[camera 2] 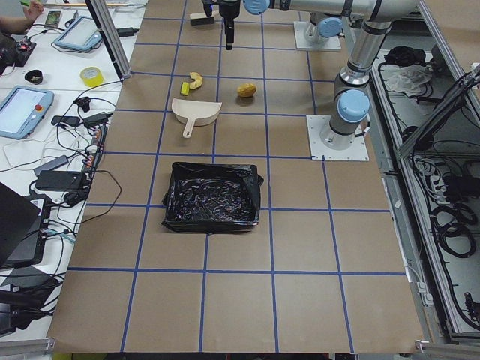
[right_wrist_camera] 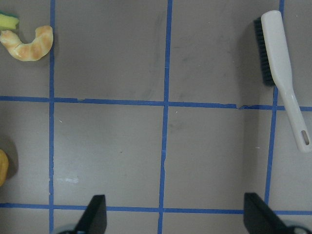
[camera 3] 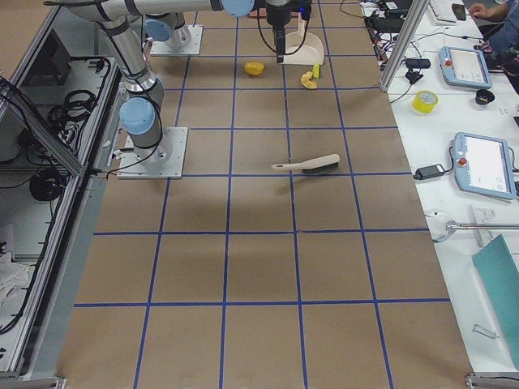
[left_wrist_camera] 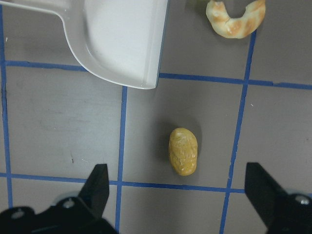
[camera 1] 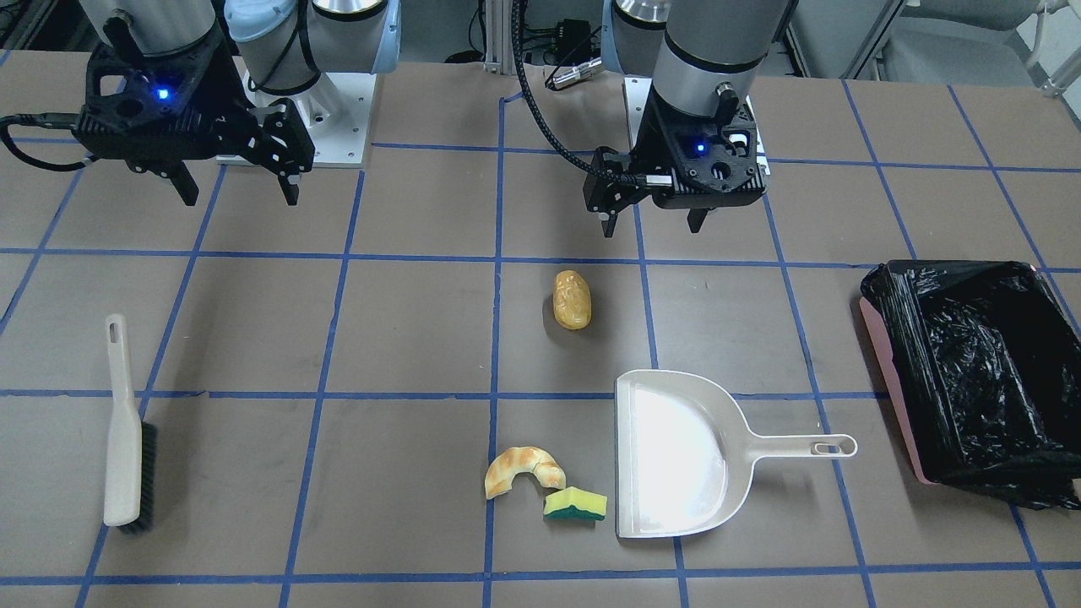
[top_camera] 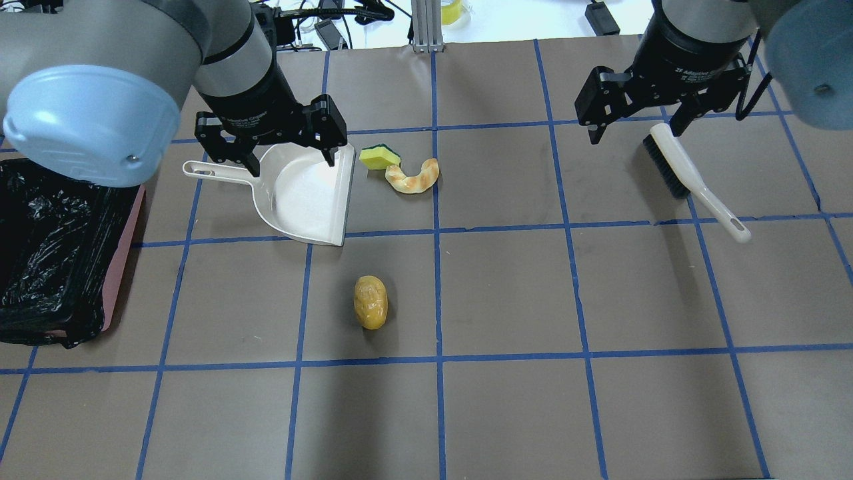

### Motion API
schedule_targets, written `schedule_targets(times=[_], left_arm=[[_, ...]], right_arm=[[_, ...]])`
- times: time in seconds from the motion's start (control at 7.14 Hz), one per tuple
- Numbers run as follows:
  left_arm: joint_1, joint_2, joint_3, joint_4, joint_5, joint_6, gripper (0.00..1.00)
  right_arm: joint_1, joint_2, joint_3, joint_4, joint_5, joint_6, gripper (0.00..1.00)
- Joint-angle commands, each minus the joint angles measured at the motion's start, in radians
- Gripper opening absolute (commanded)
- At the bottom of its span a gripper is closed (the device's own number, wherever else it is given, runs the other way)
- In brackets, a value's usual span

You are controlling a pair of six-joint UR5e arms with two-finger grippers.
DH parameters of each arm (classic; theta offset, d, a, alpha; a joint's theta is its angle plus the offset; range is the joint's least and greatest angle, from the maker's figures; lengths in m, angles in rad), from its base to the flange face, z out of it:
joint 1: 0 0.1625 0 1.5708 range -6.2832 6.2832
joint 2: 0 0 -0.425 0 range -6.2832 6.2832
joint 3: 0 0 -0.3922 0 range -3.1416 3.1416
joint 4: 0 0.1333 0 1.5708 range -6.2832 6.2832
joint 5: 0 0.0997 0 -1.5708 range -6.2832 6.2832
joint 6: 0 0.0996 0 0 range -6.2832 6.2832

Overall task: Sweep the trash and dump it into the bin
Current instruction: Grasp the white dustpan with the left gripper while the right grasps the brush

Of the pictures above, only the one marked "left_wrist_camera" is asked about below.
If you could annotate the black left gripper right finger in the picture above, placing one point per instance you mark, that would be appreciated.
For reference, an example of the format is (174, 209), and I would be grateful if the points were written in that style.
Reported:
(271, 202)

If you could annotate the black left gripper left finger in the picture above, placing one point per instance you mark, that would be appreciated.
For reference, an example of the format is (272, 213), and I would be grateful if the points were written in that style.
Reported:
(95, 191)

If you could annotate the yellow toy potato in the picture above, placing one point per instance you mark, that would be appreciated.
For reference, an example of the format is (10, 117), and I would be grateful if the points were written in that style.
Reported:
(183, 151)

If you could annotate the white plastic dustpan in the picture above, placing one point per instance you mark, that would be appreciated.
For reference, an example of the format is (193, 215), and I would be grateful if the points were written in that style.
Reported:
(119, 41)

